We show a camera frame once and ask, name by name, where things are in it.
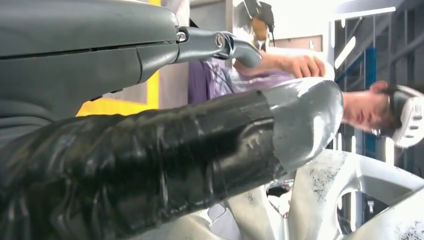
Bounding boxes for person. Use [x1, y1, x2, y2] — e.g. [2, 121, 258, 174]
[187, 49, 424, 150]

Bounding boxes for yellow tape frame on workbench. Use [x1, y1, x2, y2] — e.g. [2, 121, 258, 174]
[76, 0, 162, 117]

